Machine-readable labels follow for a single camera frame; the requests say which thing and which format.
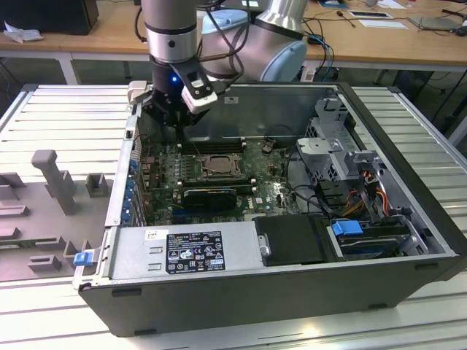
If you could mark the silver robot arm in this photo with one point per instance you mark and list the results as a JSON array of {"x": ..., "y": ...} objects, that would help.
[{"x": 169, "y": 43}]

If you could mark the grey parts rack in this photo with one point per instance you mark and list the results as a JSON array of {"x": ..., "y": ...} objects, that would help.
[{"x": 36, "y": 218}]

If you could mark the grey plastic case latch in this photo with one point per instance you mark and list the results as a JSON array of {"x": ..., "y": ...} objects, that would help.
[{"x": 138, "y": 91}]

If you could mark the crumpled white cloth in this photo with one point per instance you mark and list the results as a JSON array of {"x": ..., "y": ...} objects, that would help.
[{"x": 22, "y": 34}]

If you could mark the silver metal drive cage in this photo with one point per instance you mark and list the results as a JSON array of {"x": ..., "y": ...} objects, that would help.
[{"x": 328, "y": 153}]

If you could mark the blue booklet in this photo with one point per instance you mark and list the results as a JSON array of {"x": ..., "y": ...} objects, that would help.
[{"x": 332, "y": 3}]

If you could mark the black box on desk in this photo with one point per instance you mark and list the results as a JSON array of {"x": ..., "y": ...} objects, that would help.
[{"x": 47, "y": 16}]

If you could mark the blue plastic latch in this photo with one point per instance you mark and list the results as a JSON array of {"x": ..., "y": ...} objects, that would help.
[{"x": 82, "y": 260}]

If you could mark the wooden desk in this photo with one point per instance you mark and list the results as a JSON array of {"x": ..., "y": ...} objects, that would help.
[{"x": 109, "y": 36}]

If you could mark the CPU socket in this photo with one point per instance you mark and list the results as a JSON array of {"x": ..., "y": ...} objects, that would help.
[{"x": 219, "y": 174}]

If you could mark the black graphics card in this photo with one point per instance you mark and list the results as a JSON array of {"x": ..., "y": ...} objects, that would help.
[{"x": 208, "y": 200}]

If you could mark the green motherboard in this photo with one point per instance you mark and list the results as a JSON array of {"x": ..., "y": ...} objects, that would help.
[{"x": 262, "y": 197}]

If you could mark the white power adapter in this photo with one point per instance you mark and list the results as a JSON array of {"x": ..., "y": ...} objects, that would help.
[{"x": 308, "y": 74}]

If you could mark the round coin cell battery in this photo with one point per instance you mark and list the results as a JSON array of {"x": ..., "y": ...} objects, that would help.
[{"x": 267, "y": 146}]

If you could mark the grey laptop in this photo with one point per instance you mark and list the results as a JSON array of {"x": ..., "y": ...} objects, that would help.
[{"x": 434, "y": 22}]

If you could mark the silver power supply unit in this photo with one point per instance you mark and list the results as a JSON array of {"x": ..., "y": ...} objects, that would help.
[{"x": 131, "y": 251}]

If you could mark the silver CPU with green edge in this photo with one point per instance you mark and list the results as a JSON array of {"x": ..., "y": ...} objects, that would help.
[{"x": 220, "y": 164}]

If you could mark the black plastic shroud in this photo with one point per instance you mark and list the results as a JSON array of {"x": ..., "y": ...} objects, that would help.
[{"x": 292, "y": 240}]

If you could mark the hard disk in blue carrier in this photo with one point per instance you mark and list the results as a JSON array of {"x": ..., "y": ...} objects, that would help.
[{"x": 346, "y": 228}]

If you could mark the black RAM slot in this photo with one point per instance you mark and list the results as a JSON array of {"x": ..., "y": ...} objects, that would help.
[
  {"x": 244, "y": 183},
  {"x": 219, "y": 147},
  {"x": 219, "y": 144},
  {"x": 244, "y": 179},
  {"x": 244, "y": 187},
  {"x": 244, "y": 191},
  {"x": 219, "y": 150}
]

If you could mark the black and grey PC case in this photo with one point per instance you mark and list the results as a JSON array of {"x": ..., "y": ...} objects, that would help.
[{"x": 219, "y": 302}]

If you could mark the white paper sheet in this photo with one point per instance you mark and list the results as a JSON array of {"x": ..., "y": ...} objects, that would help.
[{"x": 383, "y": 24}]

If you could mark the white tablet with dark screen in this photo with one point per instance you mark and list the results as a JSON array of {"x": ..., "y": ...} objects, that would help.
[{"x": 370, "y": 14}]

